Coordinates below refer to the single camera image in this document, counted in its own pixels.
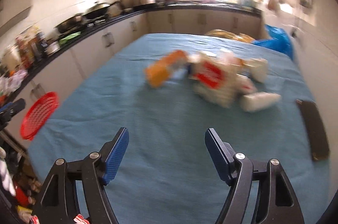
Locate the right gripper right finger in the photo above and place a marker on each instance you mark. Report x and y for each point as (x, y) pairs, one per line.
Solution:
(276, 201)

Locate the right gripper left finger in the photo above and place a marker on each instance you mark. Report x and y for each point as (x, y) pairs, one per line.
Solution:
(74, 192)

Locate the orange cardboard box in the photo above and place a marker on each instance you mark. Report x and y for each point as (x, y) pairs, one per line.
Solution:
(161, 70)

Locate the black kitchen countertop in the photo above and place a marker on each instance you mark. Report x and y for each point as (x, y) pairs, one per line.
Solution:
(232, 8)

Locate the pink white plastic bag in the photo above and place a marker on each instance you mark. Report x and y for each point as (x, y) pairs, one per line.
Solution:
(11, 84)

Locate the red plastic mesh basket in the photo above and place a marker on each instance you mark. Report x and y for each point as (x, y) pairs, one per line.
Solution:
(38, 114)

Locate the black smartphone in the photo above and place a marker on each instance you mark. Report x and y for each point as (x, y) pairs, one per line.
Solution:
(315, 129)

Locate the dark sauce bottle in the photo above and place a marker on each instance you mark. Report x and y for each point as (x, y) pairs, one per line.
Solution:
(41, 44)

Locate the white small container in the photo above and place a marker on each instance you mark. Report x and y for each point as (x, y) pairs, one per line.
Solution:
(52, 48)

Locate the green cloth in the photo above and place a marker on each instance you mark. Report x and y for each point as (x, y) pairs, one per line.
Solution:
(67, 38)

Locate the black frying pan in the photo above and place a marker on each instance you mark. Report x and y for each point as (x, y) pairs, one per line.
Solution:
(71, 23)

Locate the blue table cloth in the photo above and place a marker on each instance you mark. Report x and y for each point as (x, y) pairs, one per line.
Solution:
(167, 175)

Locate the black wok with lid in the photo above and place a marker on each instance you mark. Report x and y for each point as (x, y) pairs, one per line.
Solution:
(98, 10)

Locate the blue plastic bag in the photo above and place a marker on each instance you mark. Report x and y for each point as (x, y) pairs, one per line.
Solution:
(279, 41)

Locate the yellow plastic bag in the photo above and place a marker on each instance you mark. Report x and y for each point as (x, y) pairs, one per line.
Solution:
(230, 36)

